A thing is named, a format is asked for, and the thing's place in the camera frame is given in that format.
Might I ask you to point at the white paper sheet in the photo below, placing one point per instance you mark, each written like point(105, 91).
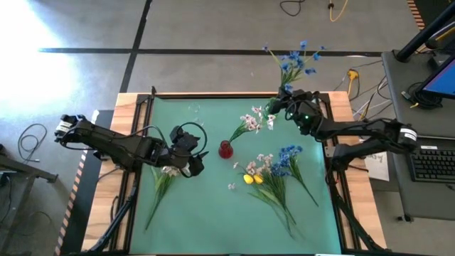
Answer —
point(378, 167)

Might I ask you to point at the yellow artificial tulip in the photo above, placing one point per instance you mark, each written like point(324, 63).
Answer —
point(258, 179)
point(248, 179)

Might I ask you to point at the yellow power plug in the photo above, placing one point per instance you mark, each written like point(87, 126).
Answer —
point(352, 74)

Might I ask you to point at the black pole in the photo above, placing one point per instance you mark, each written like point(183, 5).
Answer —
point(423, 35)

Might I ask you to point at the green glass vase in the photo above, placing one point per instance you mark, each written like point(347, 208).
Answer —
point(270, 109)

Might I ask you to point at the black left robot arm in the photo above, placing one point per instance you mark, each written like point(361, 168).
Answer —
point(117, 145)

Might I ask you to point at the clear glass vase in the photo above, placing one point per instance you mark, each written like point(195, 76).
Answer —
point(195, 106)

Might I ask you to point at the black keyboard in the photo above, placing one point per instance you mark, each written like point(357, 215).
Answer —
point(430, 163)

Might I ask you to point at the green table mat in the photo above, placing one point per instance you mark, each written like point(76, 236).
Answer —
point(199, 213)

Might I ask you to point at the blue artificial flower bunch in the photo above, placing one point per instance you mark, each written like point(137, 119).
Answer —
point(293, 65)
point(289, 153)

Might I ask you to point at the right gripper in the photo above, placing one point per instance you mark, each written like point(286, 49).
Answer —
point(307, 119)

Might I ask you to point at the grey side desk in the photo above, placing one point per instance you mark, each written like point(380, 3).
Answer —
point(401, 199)

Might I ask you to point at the monitor with blue screen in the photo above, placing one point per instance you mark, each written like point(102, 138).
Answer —
point(444, 81)

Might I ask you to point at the white flower stem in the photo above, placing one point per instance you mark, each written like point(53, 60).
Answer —
point(161, 185)

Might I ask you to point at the orange striped hazard tape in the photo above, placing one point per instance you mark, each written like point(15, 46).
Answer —
point(71, 199)

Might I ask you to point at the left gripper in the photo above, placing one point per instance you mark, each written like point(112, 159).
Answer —
point(179, 154)

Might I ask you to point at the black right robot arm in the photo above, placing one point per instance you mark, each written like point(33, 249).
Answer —
point(373, 131)

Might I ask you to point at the loose pink blossom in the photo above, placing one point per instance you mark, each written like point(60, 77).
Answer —
point(235, 165)
point(231, 186)

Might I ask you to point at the red glass vase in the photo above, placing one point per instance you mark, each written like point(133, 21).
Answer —
point(225, 151)

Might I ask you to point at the black aluminium table frame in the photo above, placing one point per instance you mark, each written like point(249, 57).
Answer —
point(147, 106)

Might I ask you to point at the wooden table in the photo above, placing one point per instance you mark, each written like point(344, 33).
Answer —
point(106, 192)

